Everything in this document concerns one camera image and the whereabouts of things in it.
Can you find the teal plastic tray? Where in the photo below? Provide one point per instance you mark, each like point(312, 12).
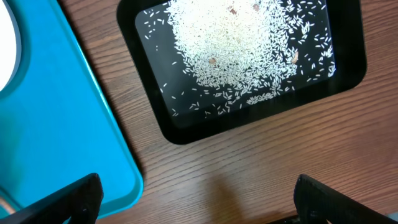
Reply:
point(56, 124)

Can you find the white rice grains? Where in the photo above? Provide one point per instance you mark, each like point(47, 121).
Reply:
point(210, 58)

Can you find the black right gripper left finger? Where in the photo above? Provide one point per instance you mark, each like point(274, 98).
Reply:
point(78, 203)

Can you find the white round plate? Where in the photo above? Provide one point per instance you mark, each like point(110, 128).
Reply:
point(8, 45)

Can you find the black food waste tray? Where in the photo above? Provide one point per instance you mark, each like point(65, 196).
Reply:
point(184, 118)

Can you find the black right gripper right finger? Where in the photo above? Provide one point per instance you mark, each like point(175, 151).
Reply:
point(316, 202)

